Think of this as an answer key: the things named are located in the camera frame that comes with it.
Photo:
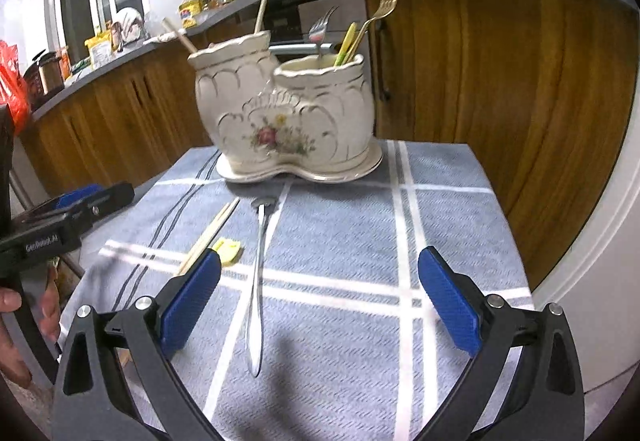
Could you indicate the white ceramic drip tray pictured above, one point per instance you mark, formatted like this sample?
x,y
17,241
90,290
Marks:
x,y
300,177

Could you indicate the dark red cooker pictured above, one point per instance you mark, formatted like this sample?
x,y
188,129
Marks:
x,y
47,71

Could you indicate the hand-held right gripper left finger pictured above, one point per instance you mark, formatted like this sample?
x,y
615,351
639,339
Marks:
x,y
192,301

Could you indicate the yellow food packet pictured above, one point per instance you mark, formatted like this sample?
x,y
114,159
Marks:
x,y
99,50

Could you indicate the cream floral ceramic utensil holder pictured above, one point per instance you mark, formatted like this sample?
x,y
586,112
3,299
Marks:
x,y
280,116

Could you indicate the wide wooden base cabinet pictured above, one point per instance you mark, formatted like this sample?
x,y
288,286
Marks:
x,y
500,71

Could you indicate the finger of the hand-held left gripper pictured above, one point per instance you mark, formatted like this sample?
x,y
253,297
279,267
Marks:
x,y
75,196
192,301

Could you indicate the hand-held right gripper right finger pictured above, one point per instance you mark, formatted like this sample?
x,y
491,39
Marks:
x,y
447,301

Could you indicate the stainless steel built-in oven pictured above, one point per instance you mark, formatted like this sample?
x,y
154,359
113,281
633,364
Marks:
x,y
345,6

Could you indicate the grey striped tablecloth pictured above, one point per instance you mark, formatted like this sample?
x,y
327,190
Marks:
x,y
340,241

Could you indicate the red plastic bag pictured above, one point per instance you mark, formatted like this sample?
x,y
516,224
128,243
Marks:
x,y
10,91

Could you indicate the white cloth bag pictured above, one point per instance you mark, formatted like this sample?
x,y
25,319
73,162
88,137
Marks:
x,y
130,26

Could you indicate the yellow plastic fork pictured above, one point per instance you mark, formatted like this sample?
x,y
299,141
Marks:
x,y
348,41
229,252

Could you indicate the wooden chopstick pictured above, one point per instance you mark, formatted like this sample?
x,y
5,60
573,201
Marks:
x,y
177,35
205,236
216,231
260,13

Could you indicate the long wooden base cabinets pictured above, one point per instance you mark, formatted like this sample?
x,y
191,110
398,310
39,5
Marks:
x,y
100,121

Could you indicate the silver metal fork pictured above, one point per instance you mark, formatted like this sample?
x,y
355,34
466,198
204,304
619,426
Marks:
x,y
318,33

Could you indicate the person's left hand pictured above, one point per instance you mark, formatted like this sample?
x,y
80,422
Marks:
x,y
52,306

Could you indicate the silver metal spoon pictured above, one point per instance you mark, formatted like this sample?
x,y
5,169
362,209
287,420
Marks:
x,y
256,301

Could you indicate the yellow cooking oil bottle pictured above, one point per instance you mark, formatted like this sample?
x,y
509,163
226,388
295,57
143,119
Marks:
x,y
189,13

